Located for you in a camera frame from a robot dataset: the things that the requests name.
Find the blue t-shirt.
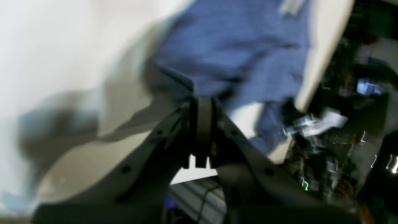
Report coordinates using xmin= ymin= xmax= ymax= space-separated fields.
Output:
xmin=152 ymin=0 xmax=312 ymax=154

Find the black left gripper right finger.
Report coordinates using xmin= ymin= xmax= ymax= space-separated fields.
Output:
xmin=195 ymin=96 xmax=361 ymax=224

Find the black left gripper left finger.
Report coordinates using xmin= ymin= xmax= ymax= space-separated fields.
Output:
xmin=31 ymin=98 xmax=197 ymax=224

